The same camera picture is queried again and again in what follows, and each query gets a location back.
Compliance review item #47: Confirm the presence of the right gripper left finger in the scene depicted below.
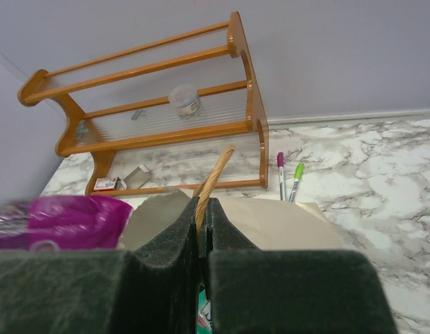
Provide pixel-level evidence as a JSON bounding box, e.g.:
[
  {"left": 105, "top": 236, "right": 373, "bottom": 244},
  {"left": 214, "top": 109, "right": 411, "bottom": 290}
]
[{"left": 0, "top": 200, "right": 199, "bottom": 333}]

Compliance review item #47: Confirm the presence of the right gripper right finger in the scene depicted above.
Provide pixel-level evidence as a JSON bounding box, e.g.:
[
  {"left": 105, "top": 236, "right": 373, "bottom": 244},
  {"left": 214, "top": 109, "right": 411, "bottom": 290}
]
[{"left": 207, "top": 198, "right": 397, "bottom": 333}]

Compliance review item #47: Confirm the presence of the beige paper bag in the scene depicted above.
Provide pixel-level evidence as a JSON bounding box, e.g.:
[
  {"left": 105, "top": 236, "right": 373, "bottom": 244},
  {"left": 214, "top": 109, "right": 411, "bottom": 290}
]
[{"left": 118, "top": 145, "right": 343, "bottom": 251}]

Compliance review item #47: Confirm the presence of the purple snack pouch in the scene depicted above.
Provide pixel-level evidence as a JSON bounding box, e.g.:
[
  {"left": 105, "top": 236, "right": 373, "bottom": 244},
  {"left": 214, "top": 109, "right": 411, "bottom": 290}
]
[{"left": 0, "top": 195, "right": 133, "bottom": 252}]

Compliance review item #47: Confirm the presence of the small red white box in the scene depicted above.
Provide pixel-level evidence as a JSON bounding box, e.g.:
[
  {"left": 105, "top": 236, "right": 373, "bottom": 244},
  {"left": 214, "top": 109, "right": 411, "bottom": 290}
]
[{"left": 93, "top": 177, "right": 119, "bottom": 191}]

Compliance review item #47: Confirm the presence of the green capped marker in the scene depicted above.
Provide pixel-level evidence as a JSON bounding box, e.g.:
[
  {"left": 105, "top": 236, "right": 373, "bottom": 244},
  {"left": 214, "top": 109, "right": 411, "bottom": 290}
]
[{"left": 288, "top": 163, "right": 304, "bottom": 202}]

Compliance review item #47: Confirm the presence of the purple capped marker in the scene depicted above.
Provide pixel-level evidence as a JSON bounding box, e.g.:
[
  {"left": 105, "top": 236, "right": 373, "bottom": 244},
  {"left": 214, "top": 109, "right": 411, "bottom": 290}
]
[{"left": 277, "top": 152, "right": 286, "bottom": 201}]

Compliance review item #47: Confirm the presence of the wooden orange shelf rack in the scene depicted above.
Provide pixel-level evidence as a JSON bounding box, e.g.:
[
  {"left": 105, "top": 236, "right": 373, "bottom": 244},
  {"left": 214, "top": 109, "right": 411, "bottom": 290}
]
[{"left": 17, "top": 12, "right": 269, "bottom": 196}]

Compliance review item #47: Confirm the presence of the clear plastic jar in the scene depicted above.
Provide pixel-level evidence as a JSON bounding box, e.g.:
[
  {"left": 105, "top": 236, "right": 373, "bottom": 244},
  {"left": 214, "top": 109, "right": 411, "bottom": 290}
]
[{"left": 168, "top": 84, "right": 201, "bottom": 118}]

